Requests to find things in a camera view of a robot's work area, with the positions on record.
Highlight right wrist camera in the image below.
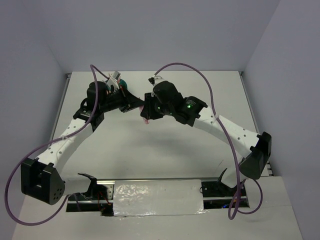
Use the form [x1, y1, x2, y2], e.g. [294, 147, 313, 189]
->
[148, 75, 165, 86]

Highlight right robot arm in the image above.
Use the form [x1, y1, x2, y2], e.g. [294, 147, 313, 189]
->
[140, 76, 272, 196]

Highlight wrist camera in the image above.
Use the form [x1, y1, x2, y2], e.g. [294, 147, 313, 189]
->
[106, 71, 121, 93]
[148, 75, 165, 86]

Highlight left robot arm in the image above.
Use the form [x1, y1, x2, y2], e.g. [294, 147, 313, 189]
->
[20, 81, 144, 205]

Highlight silver foil sheet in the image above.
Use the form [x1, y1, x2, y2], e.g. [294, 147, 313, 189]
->
[113, 179, 206, 217]

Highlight teal round organizer container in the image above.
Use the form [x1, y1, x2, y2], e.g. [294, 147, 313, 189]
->
[118, 79, 128, 89]

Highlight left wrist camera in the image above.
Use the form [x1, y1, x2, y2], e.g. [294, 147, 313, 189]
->
[106, 71, 121, 93]

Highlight pink stubby highlighter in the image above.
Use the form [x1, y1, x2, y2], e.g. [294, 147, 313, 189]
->
[139, 106, 149, 125]

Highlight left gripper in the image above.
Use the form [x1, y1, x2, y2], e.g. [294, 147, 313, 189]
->
[99, 85, 144, 113]

